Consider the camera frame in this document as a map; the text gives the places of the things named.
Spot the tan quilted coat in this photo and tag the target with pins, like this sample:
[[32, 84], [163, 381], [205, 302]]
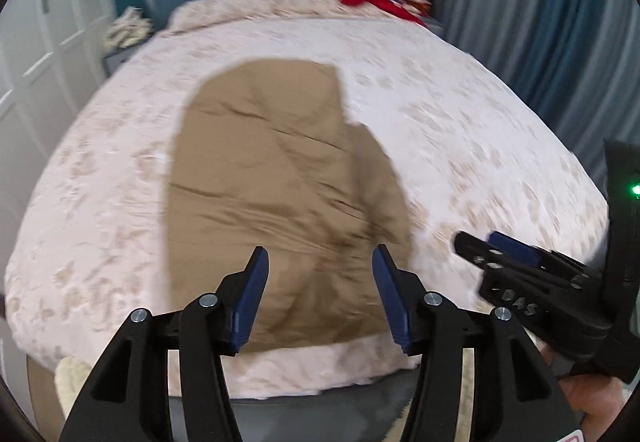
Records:
[[280, 192]]

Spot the white wardrobe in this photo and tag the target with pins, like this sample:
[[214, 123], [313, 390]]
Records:
[[40, 47]]

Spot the person's right hand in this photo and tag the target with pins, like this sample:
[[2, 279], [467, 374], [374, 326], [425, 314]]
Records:
[[590, 394]]

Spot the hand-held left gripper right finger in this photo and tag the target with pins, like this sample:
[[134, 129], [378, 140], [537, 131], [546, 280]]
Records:
[[389, 292]]

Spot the grey blue curtain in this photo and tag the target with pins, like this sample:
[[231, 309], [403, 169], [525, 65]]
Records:
[[525, 22]]

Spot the floral pillow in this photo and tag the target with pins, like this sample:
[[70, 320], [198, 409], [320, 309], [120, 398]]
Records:
[[320, 2], [220, 9]]

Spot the blue nightstand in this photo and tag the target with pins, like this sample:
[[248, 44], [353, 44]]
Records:
[[120, 59]]

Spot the white floral bedspread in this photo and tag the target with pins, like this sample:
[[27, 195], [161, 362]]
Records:
[[475, 122]]

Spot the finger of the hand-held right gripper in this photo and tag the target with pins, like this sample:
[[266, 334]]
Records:
[[515, 247], [540, 307]]

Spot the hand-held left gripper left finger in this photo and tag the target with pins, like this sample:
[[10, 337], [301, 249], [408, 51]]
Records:
[[250, 292]]

